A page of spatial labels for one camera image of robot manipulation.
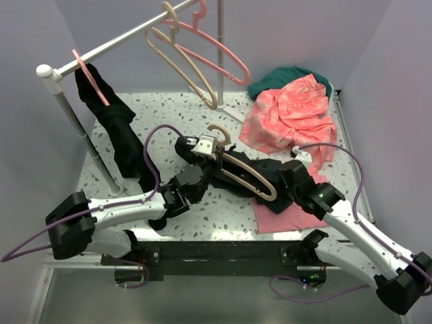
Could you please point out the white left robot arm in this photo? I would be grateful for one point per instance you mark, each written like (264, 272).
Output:
(80, 224)

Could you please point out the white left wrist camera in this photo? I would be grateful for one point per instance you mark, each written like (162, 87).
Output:
(205, 147)

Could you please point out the black pants on hanger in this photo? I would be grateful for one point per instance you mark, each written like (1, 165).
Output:
(116, 120)

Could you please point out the dark navy shorts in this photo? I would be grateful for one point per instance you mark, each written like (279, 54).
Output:
(252, 182)

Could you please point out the teal green garment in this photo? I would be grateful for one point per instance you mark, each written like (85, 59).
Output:
(281, 76)

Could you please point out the plain pink folded shorts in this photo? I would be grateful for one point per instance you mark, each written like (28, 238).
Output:
(282, 214)

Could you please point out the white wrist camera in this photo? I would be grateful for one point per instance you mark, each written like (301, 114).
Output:
(205, 147)
(300, 155)

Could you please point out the pink patterned shorts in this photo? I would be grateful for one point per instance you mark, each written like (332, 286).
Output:
(295, 115)

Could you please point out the aluminium frame rail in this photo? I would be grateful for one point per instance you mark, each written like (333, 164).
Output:
(82, 290)

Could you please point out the pink hanger holding pants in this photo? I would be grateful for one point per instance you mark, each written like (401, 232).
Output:
(90, 78)

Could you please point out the pink empty hanger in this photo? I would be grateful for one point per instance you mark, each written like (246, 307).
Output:
(176, 25)

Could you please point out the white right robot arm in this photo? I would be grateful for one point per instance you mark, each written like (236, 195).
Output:
(398, 276)

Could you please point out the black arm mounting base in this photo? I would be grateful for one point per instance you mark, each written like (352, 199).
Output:
(238, 258)

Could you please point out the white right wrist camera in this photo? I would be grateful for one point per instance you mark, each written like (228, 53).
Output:
(300, 155)

